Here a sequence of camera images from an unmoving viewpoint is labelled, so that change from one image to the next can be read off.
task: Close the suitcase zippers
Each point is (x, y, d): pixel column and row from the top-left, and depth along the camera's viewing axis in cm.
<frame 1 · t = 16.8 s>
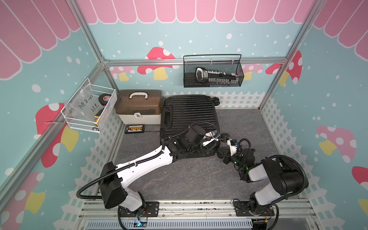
left hand: (205, 139, 75), fingers open
right hand: (219, 149, 90), fingers closed
black ribbed hard-shell suitcase: (178, 112, 91), point 23 cm above the table
brown lidded white toolbox: (139, 106, 98), point 20 cm above the table
black box with orange parts: (134, 128, 108), point 3 cm above the table

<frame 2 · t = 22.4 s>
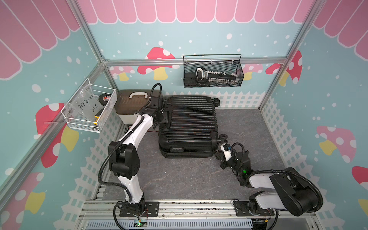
left hand: (163, 120, 91), fingers open
right hand: (216, 153, 89), fingers closed
the named things where they were.

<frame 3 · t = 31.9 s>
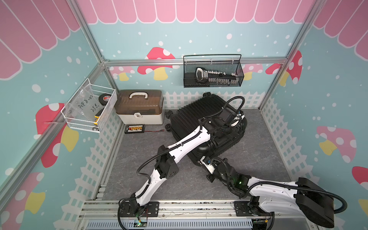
left hand: (235, 131, 80), fingers open
right hand: (201, 165, 81), fingers closed
black ribbed hard-shell suitcase: (185, 117, 89), point 22 cm above the table
the other named things where they were.

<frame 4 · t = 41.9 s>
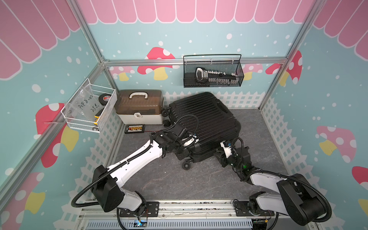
left hand: (185, 153, 78), fingers open
right hand: (216, 152, 88), fingers open
